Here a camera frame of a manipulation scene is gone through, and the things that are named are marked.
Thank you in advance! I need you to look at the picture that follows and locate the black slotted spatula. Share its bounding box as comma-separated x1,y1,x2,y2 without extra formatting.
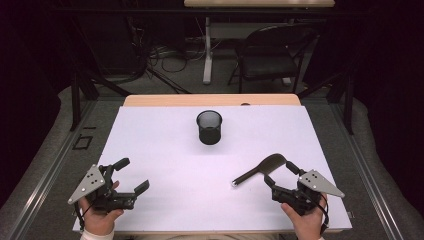
231,153,288,188

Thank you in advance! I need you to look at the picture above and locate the left hand-held gripper cable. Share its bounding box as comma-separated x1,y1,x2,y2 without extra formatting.
73,201,94,233

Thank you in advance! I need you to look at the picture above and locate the right hand-held gripper cable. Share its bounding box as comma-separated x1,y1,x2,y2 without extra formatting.
308,191,330,236

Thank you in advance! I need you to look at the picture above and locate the black metal stand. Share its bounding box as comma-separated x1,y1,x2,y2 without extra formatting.
68,19,133,133
298,71,355,136

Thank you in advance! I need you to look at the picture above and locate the black folding chair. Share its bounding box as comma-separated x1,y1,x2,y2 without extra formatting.
227,23,319,95

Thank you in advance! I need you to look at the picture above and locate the white table mat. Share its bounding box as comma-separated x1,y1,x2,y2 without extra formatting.
72,104,353,233

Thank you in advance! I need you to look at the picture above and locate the bundle of floor cables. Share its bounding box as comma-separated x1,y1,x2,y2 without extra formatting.
131,16,208,84

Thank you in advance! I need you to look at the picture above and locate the person's left hand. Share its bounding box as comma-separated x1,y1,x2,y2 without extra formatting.
78,195,125,237

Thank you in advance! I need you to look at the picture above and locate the white-legged wooden desk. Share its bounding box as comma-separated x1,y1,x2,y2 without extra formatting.
183,0,336,85

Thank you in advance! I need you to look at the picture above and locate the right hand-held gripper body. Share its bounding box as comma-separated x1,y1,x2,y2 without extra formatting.
271,169,346,216

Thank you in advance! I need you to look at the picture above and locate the black mesh cup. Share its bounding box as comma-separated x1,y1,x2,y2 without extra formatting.
195,109,224,146

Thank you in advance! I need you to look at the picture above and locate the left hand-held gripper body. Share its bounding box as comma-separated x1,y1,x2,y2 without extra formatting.
67,163,138,213

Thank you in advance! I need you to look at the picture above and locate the hand-held gripper cable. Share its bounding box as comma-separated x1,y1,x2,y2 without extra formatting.
73,201,94,233
308,191,330,236

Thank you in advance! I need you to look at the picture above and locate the person's right hand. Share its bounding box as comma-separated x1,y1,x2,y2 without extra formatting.
280,193,329,240

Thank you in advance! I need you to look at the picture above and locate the aluminium floor rail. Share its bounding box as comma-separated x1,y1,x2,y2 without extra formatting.
4,99,98,240
328,99,406,240

